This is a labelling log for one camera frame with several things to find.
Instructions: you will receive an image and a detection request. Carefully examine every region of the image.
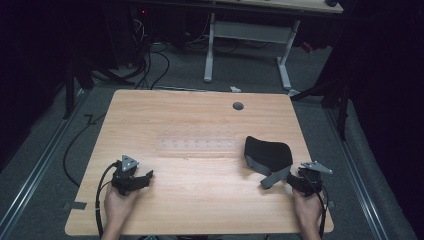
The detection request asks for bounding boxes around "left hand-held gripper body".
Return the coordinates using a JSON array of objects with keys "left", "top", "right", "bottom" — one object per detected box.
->
[{"left": 110, "top": 154, "right": 150, "bottom": 197}]

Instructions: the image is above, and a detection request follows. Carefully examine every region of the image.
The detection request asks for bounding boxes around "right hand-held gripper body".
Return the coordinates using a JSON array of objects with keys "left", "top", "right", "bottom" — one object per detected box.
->
[{"left": 295, "top": 161, "right": 334, "bottom": 198}]

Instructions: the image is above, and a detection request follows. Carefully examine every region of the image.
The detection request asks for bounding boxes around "black cloth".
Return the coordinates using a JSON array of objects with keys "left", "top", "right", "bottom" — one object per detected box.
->
[{"left": 243, "top": 135, "right": 294, "bottom": 191}]

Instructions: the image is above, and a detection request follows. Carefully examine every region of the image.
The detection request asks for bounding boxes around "person's right hand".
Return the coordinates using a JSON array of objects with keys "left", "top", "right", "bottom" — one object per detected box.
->
[{"left": 292, "top": 187, "right": 324, "bottom": 232}]

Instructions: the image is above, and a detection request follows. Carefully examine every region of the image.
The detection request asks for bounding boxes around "person's left hand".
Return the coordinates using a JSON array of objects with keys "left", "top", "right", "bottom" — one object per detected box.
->
[{"left": 103, "top": 184, "right": 141, "bottom": 232}]

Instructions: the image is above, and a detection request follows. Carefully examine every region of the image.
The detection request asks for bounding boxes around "grey tape piece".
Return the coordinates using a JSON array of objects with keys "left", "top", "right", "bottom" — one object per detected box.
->
[{"left": 62, "top": 200, "right": 88, "bottom": 211}]

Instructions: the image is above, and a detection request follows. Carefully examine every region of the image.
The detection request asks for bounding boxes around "clear tape strip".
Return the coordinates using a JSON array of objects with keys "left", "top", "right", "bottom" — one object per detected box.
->
[{"left": 157, "top": 129, "right": 235, "bottom": 152}]

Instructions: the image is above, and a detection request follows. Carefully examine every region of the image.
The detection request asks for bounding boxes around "black metal stand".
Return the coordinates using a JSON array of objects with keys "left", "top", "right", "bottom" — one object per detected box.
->
[
  {"left": 289, "top": 74, "right": 352, "bottom": 142},
  {"left": 62, "top": 54, "right": 136, "bottom": 120}
]

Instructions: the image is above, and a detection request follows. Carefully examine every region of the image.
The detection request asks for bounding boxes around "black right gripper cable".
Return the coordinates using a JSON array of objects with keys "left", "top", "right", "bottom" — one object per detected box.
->
[{"left": 303, "top": 176, "right": 330, "bottom": 240}]

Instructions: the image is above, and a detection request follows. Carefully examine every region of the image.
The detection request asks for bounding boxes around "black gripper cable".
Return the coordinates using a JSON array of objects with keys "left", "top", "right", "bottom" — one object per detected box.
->
[
  {"left": 303, "top": 176, "right": 330, "bottom": 240},
  {"left": 94, "top": 161, "right": 120, "bottom": 240}
]

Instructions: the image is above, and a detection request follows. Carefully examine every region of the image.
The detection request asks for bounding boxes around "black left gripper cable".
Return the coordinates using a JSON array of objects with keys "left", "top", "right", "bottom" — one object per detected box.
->
[{"left": 94, "top": 161, "right": 120, "bottom": 240}]

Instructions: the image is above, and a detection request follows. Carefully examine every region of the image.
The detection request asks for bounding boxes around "metal floor rail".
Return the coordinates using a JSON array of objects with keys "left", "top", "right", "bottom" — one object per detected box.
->
[
  {"left": 0, "top": 89, "right": 88, "bottom": 236},
  {"left": 324, "top": 108, "right": 390, "bottom": 240}
]

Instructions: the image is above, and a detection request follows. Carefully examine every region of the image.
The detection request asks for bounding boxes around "black floor cable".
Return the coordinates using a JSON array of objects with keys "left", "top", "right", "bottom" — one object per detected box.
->
[{"left": 62, "top": 113, "right": 108, "bottom": 188}]

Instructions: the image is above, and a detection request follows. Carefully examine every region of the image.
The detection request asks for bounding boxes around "bundle of black cables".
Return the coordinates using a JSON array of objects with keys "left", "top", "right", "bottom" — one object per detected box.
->
[{"left": 131, "top": 14, "right": 171, "bottom": 91}]

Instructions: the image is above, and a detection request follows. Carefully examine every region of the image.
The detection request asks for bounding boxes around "desk with white frame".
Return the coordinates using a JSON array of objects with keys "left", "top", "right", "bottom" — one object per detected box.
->
[{"left": 203, "top": 0, "right": 344, "bottom": 92}]

